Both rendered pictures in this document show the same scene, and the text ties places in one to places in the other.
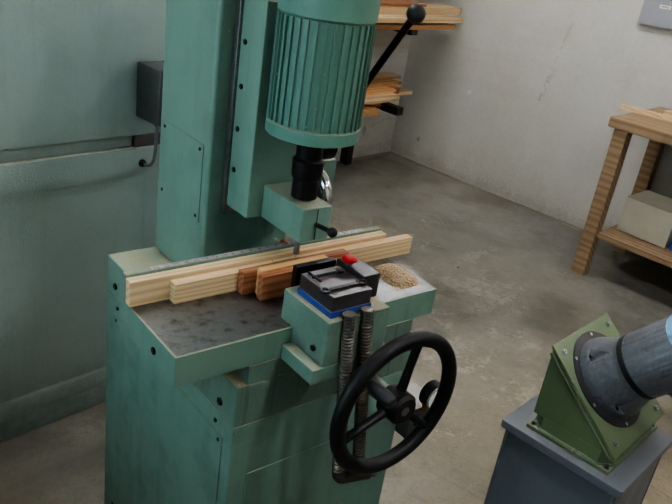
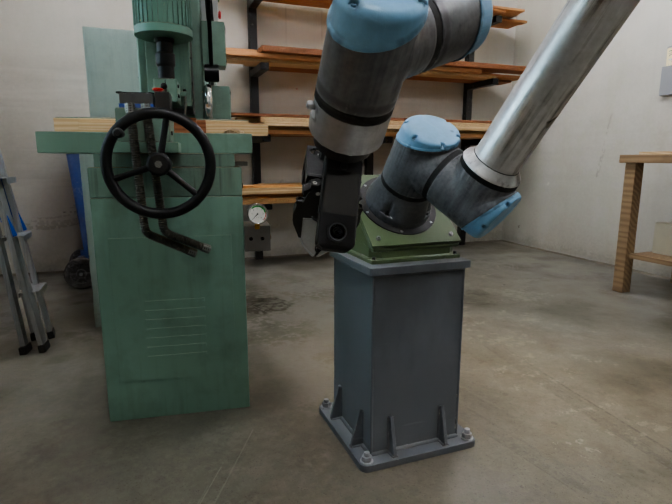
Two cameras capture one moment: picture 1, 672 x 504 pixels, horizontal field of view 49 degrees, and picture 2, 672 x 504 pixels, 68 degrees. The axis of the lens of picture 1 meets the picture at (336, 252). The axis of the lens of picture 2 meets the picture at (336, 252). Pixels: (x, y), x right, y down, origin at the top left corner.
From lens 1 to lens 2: 142 cm
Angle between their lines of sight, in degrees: 31
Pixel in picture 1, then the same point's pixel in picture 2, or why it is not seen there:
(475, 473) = not seen: hidden behind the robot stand
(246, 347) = (87, 137)
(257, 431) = (110, 206)
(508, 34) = (568, 135)
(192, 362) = (47, 137)
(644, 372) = (388, 170)
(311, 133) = (142, 22)
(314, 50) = not seen: outside the picture
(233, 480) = (97, 240)
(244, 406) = (95, 182)
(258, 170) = (152, 74)
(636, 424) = (416, 236)
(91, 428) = not seen: hidden behind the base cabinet
